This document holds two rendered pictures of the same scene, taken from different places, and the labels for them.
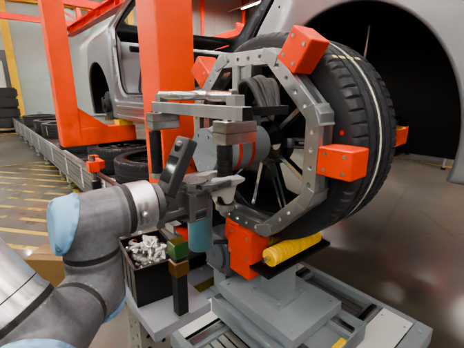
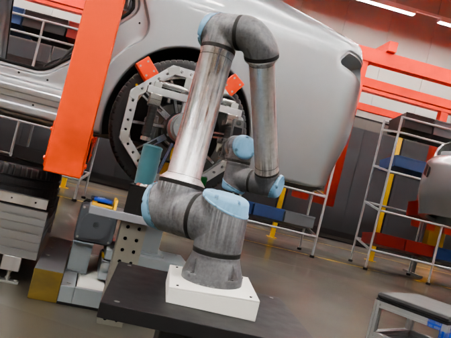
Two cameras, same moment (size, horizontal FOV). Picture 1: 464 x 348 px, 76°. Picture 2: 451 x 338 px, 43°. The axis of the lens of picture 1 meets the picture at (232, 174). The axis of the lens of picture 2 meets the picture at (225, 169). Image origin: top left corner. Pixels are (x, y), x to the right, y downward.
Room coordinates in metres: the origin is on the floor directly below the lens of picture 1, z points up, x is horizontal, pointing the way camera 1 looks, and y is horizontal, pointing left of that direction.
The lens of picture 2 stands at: (-0.51, 2.21, 0.68)
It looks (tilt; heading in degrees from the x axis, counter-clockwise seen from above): 1 degrees up; 297
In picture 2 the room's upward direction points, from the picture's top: 14 degrees clockwise
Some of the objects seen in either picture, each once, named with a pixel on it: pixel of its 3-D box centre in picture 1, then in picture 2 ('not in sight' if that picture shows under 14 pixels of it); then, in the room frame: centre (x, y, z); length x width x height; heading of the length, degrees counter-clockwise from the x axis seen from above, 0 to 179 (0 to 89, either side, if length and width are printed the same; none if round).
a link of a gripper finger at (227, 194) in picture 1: (228, 190); not in sight; (0.61, 0.01, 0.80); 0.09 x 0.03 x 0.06; 118
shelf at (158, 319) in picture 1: (148, 282); (142, 218); (0.80, 0.26, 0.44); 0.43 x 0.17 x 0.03; 40
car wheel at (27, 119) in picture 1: (41, 120); not in sight; (6.67, 4.24, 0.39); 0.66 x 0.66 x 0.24
